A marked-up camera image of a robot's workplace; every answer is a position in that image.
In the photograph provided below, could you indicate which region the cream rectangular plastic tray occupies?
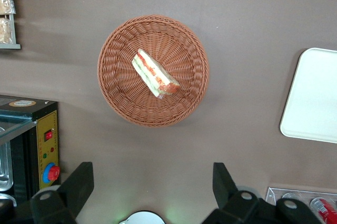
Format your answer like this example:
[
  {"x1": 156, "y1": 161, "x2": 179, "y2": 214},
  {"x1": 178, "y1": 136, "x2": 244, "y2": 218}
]
[{"x1": 279, "y1": 47, "x2": 337, "y2": 144}]

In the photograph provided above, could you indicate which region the wrapped bread packet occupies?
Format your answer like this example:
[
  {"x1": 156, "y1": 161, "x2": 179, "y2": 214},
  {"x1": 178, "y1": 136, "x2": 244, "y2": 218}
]
[
  {"x1": 0, "y1": 17, "x2": 14, "y2": 45},
  {"x1": 0, "y1": 0, "x2": 16, "y2": 15}
]

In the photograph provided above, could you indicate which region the metal tray in warmer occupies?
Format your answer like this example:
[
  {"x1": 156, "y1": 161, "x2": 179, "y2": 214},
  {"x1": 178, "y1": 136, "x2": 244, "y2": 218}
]
[
  {"x1": 0, "y1": 126, "x2": 14, "y2": 192},
  {"x1": 0, "y1": 193, "x2": 17, "y2": 208}
]

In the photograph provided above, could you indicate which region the black yellow food warmer case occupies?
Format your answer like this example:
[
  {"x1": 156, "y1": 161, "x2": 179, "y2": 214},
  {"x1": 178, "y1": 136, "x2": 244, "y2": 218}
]
[{"x1": 0, "y1": 94, "x2": 61, "y2": 209}]

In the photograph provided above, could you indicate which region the round brown wicker basket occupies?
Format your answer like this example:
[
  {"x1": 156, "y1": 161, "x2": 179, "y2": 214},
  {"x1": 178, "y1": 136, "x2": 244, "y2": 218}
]
[{"x1": 97, "y1": 14, "x2": 211, "y2": 128}]

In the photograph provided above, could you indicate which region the clear acrylic bottle rack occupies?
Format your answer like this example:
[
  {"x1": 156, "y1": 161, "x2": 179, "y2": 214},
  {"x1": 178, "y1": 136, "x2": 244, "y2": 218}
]
[{"x1": 265, "y1": 187, "x2": 337, "y2": 224}]

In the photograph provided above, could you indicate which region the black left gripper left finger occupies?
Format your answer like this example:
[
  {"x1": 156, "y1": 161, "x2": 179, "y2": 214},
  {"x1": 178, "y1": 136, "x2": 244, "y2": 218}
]
[{"x1": 30, "y1": 162, "x2": 95, "y2": 224}]

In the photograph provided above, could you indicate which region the grey metal bread rack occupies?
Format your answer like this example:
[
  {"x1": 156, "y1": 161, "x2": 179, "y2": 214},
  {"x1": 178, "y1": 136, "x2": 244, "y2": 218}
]
[{"x1": 0, "y1": 0, "x2": 22, "y2": 50}]

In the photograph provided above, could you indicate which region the triangle sandwich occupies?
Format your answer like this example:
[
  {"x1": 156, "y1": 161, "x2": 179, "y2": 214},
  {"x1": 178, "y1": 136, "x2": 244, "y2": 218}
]
[{"x1": 131, "y1": 48, "x2": 182, "y2": 100}]

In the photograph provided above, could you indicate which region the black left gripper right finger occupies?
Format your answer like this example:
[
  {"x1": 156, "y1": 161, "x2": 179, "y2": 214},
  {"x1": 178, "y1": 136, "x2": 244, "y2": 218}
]
[{"x1": 202, "y1": 162, "x2": 280, "y2": 224}]

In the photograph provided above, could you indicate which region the red cola bottle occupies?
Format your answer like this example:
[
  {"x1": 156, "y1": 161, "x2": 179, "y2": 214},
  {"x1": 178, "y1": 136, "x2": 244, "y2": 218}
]
[{"x1": 310, "y1": 197, "x2": 337, "y2": 224}]

